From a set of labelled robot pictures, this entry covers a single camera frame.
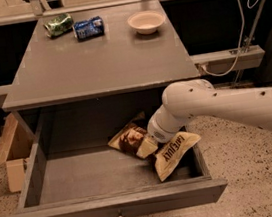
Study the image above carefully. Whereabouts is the grey cabinet counter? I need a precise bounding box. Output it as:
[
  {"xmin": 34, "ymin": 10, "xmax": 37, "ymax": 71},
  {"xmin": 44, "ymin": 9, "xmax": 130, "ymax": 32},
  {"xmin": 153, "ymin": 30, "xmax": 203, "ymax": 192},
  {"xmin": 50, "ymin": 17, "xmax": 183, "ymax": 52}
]
[{"xmin": 0, "ymin": 0, "xmax": 207, "ymax": 144}]

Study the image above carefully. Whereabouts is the brown chip bag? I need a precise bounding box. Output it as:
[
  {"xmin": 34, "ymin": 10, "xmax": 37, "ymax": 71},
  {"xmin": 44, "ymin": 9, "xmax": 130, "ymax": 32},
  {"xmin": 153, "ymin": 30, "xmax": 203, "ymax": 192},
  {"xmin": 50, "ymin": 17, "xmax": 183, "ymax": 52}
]
[{"xmin": 108, "ymin": 112, "xmax": 201, "ymax": 182}]

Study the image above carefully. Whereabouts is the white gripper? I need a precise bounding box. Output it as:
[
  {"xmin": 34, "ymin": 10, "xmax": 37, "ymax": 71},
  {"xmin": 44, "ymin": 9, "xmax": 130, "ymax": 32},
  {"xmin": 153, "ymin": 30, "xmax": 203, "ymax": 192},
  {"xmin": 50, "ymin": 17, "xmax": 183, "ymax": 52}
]
[{"xmin": 136, "ymin": 106, "xmax": 190, "ymax": 159}]

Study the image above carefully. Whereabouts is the green soda can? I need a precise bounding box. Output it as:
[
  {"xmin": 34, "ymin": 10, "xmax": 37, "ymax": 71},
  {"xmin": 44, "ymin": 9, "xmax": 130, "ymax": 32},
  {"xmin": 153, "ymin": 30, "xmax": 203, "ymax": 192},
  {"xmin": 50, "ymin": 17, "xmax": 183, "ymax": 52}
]
[{"xmin": 44, "ymin": 13, "xmax": 73, "ymax": 38}]

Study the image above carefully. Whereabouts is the cardboard box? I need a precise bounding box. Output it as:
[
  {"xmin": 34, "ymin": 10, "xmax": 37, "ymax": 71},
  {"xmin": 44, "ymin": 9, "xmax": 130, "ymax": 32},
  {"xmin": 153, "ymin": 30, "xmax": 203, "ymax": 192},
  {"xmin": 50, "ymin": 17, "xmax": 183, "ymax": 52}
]
[{"xmin": 0, "ymin": 114, "xmax": 33, "ymax": 193}]

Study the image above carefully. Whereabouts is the white bowl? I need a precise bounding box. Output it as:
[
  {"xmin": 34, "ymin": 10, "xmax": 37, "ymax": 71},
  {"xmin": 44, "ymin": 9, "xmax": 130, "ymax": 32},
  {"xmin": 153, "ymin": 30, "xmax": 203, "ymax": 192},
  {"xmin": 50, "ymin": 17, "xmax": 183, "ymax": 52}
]
[{"xmin": 127, "ymin": 10, "xmax": 166, "ymax": 35}]

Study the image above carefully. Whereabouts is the blue soda can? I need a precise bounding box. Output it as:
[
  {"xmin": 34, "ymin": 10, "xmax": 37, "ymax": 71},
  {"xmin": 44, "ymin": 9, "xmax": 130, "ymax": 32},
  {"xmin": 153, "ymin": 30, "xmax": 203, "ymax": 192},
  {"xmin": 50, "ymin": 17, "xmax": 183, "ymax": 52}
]
[{"xmin": 73, "ymin": 16, "xmax": 105, "ymax": 41}]

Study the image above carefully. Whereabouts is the open grey top drawer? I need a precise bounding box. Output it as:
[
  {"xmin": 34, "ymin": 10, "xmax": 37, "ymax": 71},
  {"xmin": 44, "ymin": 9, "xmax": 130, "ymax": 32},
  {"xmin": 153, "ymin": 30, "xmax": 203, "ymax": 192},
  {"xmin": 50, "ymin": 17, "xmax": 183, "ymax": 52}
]
[{"xmin": 0, "ymin": 82, "xmax": 232, "ymax": 217}]

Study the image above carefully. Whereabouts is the white cable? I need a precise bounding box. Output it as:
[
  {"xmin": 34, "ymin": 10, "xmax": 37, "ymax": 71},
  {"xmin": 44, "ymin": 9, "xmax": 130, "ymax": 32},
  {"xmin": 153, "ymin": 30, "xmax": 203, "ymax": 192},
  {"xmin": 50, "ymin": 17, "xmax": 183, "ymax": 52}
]
[{"xmin": 189, "ymin": 0, "xmax": 272, "ymax": 80}]

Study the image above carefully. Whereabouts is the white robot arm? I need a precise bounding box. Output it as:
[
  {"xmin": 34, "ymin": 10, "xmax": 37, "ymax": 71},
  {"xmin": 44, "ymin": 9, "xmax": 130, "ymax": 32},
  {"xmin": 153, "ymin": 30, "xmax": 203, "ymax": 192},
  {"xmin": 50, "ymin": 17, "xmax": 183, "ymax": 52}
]
[{"xmin": 140, "ymin": 79, "xmax": 272, "ymax": 157}]

